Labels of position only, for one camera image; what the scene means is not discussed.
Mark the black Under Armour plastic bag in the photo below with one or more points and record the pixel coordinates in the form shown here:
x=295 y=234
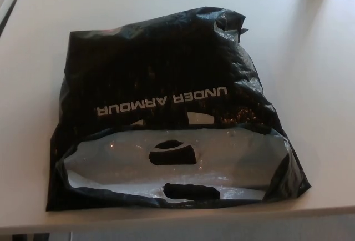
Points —
x=155 y=66

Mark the white adjacent desk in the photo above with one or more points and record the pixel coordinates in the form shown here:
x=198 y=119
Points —
x=7 y=5

